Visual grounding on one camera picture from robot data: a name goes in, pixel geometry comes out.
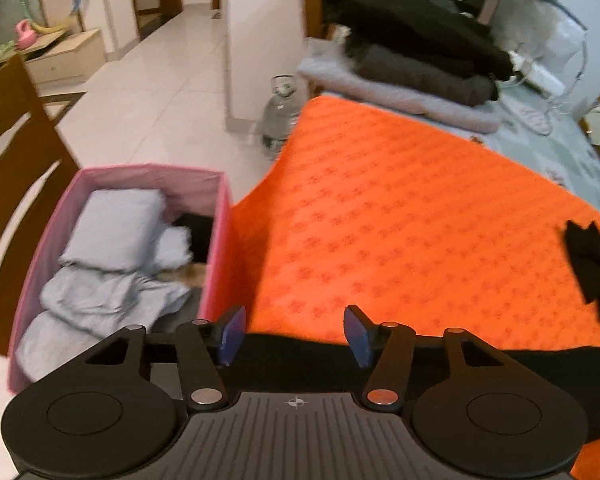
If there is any dark brown folded garment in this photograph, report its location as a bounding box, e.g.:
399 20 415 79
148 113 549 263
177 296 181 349
345 40 501 107

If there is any small white folded cloth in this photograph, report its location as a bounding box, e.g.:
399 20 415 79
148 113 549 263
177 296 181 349
152 227 194 269

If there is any white power strip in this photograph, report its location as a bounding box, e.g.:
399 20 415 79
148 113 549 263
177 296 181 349
509 50 564 94

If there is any white fluffy cloth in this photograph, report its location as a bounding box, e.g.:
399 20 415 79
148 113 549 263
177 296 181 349
500 0 589 77

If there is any low wooden cabinet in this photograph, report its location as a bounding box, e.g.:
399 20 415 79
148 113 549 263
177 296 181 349
22 27 106 87

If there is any pink fabric storage box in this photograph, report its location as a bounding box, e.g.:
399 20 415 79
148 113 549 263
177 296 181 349
7 162 232 395

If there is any crumpled grey garment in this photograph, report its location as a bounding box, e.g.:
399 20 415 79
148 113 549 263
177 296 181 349
17 264 195 382

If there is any leaf patterned tablecloth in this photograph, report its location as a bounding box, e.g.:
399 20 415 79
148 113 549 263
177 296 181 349
460 50 600 222

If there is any grey cable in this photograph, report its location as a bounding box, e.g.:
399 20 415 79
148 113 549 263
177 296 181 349
542 0 591 113

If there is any pink toy kettlebell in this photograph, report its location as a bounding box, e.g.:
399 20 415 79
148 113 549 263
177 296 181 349
14 19 39 51

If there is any wooden slatted chair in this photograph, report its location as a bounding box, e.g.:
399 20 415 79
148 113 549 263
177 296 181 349
0 54 81 357

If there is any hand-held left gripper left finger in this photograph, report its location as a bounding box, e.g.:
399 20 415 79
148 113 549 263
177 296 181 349
82 305 247 413

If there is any black garment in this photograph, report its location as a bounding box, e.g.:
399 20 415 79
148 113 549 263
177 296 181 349
145 220 600 445

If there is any orange patterned mat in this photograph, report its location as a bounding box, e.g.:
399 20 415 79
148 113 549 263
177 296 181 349
230 94 600 480

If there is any black jacket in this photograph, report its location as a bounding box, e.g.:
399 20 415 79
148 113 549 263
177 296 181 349
325 0 516 82

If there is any clear plastic water bottle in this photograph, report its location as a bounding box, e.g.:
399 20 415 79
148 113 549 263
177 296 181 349
252 75 301 161

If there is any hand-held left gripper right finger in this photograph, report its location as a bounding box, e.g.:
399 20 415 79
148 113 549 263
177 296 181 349
343 304 521 413

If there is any black cloth in box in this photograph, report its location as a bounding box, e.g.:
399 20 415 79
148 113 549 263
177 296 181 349
172 214 216 264

